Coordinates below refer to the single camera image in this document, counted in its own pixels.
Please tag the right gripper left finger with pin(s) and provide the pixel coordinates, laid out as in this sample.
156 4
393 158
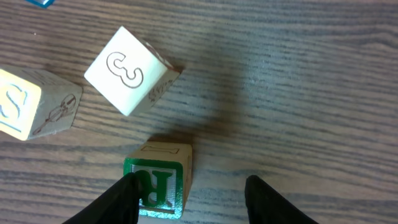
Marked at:
118 205

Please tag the yellow top block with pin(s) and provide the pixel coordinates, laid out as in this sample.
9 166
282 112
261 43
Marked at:
36 103

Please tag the blue H block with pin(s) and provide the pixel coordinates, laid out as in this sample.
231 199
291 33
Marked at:
41 3

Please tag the wooden block green side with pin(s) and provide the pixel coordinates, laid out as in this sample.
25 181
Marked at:
130 73

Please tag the green R block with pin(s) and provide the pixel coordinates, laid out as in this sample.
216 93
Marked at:
164 170

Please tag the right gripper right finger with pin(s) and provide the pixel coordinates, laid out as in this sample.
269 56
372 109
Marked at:
266 206

